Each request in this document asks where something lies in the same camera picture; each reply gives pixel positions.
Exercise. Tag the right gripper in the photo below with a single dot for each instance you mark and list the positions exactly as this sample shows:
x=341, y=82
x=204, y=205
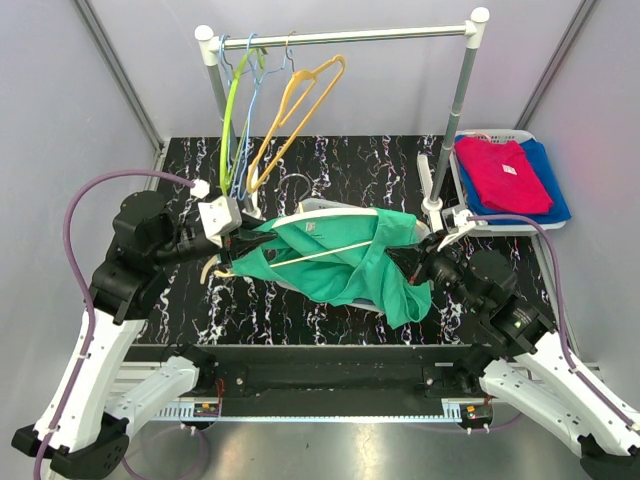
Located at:
x=409, y=258

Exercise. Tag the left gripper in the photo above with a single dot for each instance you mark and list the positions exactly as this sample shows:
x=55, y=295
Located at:
x=243, y=241

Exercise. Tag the cream white hanger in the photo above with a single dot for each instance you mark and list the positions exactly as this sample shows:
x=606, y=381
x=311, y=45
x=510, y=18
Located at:
x=299, y=240

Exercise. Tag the green tank top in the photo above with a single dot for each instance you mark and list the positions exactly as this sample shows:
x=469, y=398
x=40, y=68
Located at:
x=376, y=279

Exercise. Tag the lime green hanger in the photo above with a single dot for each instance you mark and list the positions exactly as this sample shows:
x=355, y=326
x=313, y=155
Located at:
x=225, y=176

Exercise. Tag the yellow plastic hanger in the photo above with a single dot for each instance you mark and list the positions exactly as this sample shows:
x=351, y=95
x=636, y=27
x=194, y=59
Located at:
x=301, y=84

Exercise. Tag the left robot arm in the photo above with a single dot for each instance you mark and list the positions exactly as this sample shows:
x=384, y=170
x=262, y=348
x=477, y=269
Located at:
x=84, y=433

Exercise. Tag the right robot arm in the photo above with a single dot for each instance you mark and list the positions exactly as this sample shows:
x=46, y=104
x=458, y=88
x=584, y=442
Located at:
x=522, y=359

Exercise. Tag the white plastic basket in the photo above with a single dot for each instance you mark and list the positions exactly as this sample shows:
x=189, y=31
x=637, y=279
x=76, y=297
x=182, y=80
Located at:
x=314, y=209

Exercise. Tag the pink folded shirt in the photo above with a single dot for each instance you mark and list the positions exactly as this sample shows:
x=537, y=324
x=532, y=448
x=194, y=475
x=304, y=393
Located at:
x=499, y=177

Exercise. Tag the white side basket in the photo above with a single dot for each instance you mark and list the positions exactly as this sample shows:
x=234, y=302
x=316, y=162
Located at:
x=493, y=136

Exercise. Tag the blue folded shirt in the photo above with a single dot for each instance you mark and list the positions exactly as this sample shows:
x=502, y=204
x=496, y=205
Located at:
x=537, y=156

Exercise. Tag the white clothes rack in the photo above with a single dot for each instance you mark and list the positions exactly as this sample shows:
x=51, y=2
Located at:
x=222, y=55

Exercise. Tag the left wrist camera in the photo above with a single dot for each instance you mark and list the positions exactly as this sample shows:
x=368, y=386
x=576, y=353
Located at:
x=217, y=220

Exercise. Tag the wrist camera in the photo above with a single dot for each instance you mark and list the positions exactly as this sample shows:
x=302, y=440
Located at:
x=217, y=220
x=458, y=224

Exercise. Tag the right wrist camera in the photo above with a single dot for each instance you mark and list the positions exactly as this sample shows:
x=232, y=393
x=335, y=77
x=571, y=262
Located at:
x=458, y=224

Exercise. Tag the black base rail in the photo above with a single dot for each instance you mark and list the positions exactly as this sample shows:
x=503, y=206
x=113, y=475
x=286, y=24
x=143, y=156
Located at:
x=388, y=384

